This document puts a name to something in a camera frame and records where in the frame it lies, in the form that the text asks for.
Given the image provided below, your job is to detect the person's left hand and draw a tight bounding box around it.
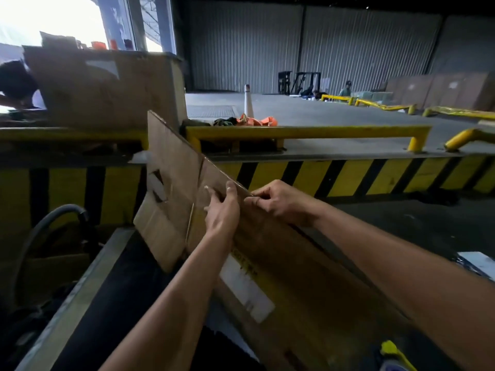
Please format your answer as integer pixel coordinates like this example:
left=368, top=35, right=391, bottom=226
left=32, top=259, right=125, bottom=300
left=204, top=180, right=241, bottom=241

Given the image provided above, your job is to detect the person's right hand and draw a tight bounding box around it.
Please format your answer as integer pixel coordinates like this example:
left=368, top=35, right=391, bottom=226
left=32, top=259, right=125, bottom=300
left=243, top=179, right=323, bottom=228

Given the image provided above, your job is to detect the brown cardboard box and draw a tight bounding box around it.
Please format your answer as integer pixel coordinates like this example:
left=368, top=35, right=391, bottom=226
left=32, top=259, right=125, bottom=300
left=133, top=110, right=430, bottom=371

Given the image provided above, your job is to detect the person's right forearm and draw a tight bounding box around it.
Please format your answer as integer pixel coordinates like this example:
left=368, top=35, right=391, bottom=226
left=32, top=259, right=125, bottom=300
left=309, top=199, right=495, bottom=371

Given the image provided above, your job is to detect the person's left forearm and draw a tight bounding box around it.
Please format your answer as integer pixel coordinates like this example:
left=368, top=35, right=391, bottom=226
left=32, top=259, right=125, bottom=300
left=98, top=230, right=234, bottom=371

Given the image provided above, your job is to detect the orange safety vest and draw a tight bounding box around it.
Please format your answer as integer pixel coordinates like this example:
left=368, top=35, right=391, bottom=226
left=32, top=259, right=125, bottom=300
left=236, top=113, right=278, bottom=127

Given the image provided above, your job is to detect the white bollard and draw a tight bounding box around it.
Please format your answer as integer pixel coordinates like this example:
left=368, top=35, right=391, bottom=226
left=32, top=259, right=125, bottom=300
left=244, top=84, right=255, bottom=119

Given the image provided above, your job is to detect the black metal rack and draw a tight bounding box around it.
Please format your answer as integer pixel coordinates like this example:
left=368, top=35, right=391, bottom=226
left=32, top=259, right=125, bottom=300
left=277, top=71, right=293, bottom=95

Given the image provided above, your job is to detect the black forklift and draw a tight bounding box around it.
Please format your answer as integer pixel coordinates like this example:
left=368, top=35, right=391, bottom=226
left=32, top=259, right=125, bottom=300
left=290, top=72, right=322, bottom=96

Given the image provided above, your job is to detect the yellow black striped dock edge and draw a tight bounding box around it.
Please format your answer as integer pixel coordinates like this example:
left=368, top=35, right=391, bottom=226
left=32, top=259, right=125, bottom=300
left=0, top=155, right=495, bottom=228

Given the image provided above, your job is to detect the black conveyor belt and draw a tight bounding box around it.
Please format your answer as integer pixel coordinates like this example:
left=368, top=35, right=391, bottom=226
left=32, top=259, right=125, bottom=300
left=15, top=227, right=267, bottom=371

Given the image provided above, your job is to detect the large upright cardboard box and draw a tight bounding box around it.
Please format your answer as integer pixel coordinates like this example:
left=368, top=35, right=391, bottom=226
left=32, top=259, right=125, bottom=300
left=22, top=45, right=189, bottom=132

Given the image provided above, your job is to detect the yellow tape dispenser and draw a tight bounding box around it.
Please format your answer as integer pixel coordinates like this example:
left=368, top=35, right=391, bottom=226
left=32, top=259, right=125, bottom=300
left=380, top=340, right=419, bottom=371

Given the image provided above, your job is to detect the row of large cardboard crates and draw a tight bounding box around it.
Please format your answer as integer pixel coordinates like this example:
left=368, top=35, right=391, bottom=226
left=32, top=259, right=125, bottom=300
left=385, top=72, right=495, bottom=112

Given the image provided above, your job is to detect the white paper sheet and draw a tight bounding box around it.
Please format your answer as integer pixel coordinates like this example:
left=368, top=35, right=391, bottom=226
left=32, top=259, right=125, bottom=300
left=456, top=251, right=495, bottom=282

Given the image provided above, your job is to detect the long yellow guard rail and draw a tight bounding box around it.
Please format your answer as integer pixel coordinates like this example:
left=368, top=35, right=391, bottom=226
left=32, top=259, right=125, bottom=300
left=185, top=125, right=432, bottom=154

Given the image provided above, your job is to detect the short yellow floor rail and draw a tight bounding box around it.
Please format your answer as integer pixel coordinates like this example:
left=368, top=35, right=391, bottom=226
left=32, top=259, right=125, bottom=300
left=320, top=94, right=355, bottom=106

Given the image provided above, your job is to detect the black rubber hose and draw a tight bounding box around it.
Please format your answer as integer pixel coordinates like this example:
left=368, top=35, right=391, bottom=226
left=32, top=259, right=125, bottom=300
left=7, top=204, right=91, bottom=309

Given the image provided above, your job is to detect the bent yellow guard rail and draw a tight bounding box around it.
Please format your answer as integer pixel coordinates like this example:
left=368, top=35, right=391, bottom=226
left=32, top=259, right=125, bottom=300
left=444, top=127, right=495, bottom=153

